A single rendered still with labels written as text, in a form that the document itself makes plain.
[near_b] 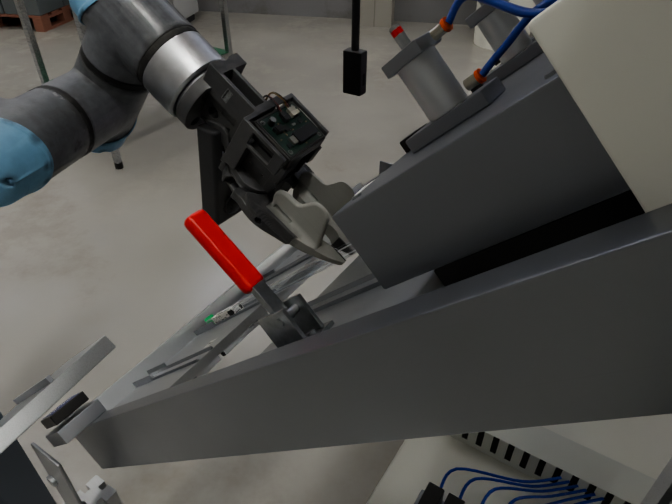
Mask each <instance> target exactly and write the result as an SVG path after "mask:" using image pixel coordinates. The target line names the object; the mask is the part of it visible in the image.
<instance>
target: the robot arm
mask: <svg viewBox="0 0 672 504"><path fill-rule="evenodd" d="M69 3H70V7H71V9H72V11H73V12H74V13H75V14H76V15H77V18H78V20H79V22H80V23H82V24H83V25H85V26H86V32H85V35H84V38H83V41H82V45H81V47H80V50H79V53H78V56H77V59H76V62H75V65H74V67H73V68H72V69H71V70H70V71H69V72H67V73H65V74H63V75H61V76H59V77H57V78H55V79H53V80H51V81H49V82H46V83H44V84H42V85H40V86H37V87H35V88H33V89H31V90H29V91H27V92H25V93H23V94H21V95H19V96H17V97H14V98H9V99H8V98H2V97H0V207H4V206H8V205H11V204H13V203H14V202H16V201H18V200H19V199H21V198H23V197H24V196H27V195H28V194H31V193H34V192H36V191H38V190H40V189H41V188H43V187H44V186H45V185H46V184H47V183H48V182H49V181H50V179H52V178H53V177H55V176H56V175H57V174H59V173H60V172H62V171H63V170H65V169H66V168H68V167H69V166H70V165H72V164H73V163H75V162H76V161H78V160H79V159H81V158H82V157H84V156H86V155H87V154H89V153H90V152H93V153H102V152H112V151H115V150H117V149H118V148H120V147H121V146H122V145H123V143H124V142H125V140H126V138H127V137H128V136H129V135H130V133H131V132H132V131H133V129H134V127H135V125H136V122H137V117H138V115H139V113H140V111H141V108H142V106H143V104H144V102H145V100H146V98H147V96H148V94H149V93H150V94H151V95H152V96H153V97H154V98H155V99H156V100H157V101H158V102H159V103H160V104H161V105H162V106H163V107H164V108H165V109H166V110H167V111H168V112H169V114H170V115H172V116H173V117H177V118H178V119H179V120H180V121H181V122H182V123H183V124H184V125H185V126H186V128H188V129H191V130H193V129H197V137H198V152H199V166H200V181H201V195H202V210H205V211H206V212H207V213H208V214H209V215H210V216H211V218H212V219H213V220H214V221H215V222H216V223H217V224H218V225H220V224H222V223H223V222H225V221H226V220H228V219H229V218H231V217H233V216H234V215H236V214H237V213H239V212H240V211H243V213H244V214H245V215H246V216H247V218H248V219H249V220H250V221H251V222H252V223H253V224H255V225H256V226H257V227H258V228H260V229H261V230H263V231H264V232H266V233H268V234H269V235H271V236H273V237H274V238H276V239H278V240H279V241H281V242H283V243H284V244H290V245H291V246H293V247H295V248H296V249H298V250H300V251H302V252H304V253H306V254H309V255H311V256H314V257H316V258H319V259H321V260H324V261H327V262H330V263H333V264H336V265H342V264H343V263H344V262H346V260H345V258H344V257H343V256H342V255H341V254H340V253H339V252H338V251H337V250H336V249H337V248H338V247H340V246H342V245H344V244H346V243H348V242H349V240H348V239H347V238H346V236H345V235H344V233H343V232H342V231H341V229H340V228H339V227H338V225H337V224H336V222H335V221H334V220H333V218H332V217H333V215H334V214H335V213H336V212H337V211H339V210H340V209H341V208H342V207H343V206H344V205H346V204H347V203H348V202H349V201H350V200H352V197H354V196H355V194H354V191H353V189H352V187H351V186H350V185H348V184H347V183H346V182H343V181H340V182H336V183H332V184H326V183H324V182H323V181H322V180H321V179H320V178H319V177H317V176H316V175H315V174H314V172H313V171H312V170H311V169H310V167H309V166H308V165H307V164H305V163H308V162H310V161H311V160H313V158H314V157H315V156H316V154H317V153H318V152H319V150H320V149H321V148H322V147H321V146H320V145H321V144H322V142H323V141H324V140H325V137H326V136H327V134H328V133H329V131H328V130H327V129H326V128H325V127H324V126H323V125H322V124H321V123H320V122H319V121H318V120H317V119H316V118H315V117H314V116H313V114H312V113H311V112H310V111H309V110H308V109H307V108H306V107H305V106H304V105H303V104H302V103H301V102H300V101H299V100H298V99H297V98H296V97H295V96H294V95H293V94H292V93H290V94H288V95H286V96H284V97H282V96H281V95H280V94H278V93H276V92H270V93H269V94H268V95H264V96H262V95H261V94H260V93H259V92H258V91H257V90H256V89H255V88H254V87H253V86H252V85H251V84H250V83H249V82H248V81H247V80H246V79H245V78H244V76H243V75H242V72H243V70H244V68H245V66H246V64H247V63H246V62H245V61H244V60H243V59H242V58H241V56H240V55H239V54H238V53H235V54H232V55H231V56H229V57H228V59H227V60H225V59H224V58H223V57H222V56H221V55H220V54H219V53H218V52H217V51H216V50H215V49H214V48H213V47H212V46H211V45H210V44H209V42H208V41H207V40H206V39H205V38H204V37H203V36H202V35H201V34H200V33H199V32H198V31H197V30H196V29H195V28H194V27H193V26H192V25H191V23H190V22H189V21H188V20H187V19H186V18H185V17H184V16H183V15H182V14H181V13H180V12H179V11H178V10H177V9H176V8H175V7H174V6H173V5H172V3H171V2H170V1H169V0H69ZM270 94H275V95H277V96H275V97H273V98H272V97H271V96H270ZM265 97H266V99H265ZM268 98H270V99H269V100H268V101H267V99H268ZM282 103H283V104H282ZM280 104H282V105H281V106H280V107H279V105H280ZM275 107H276V108H277V109H276V108H275ZM299 108H300V109H301V110H302V111H303V112H304V113H305V114H306V115H307V116H308V117H309V118H310V119H311V120H310V119H309V118H308V117H307V116H306V115H305V114H304V113H303V112H302V111H301V110H300V109H299ZM291 188H292V189H294V190H293V196H291V195H290V194H289V193H288V191H289V190H290V189H291ZM280 189H281V190H280ZM324 234H325V235H326V236H327V237H328V238H329V240H330V242H331V245H330V244H328V243H327V242H325V241H324V240H323V237H324ZM335 248H336V249H335Z"/></svg>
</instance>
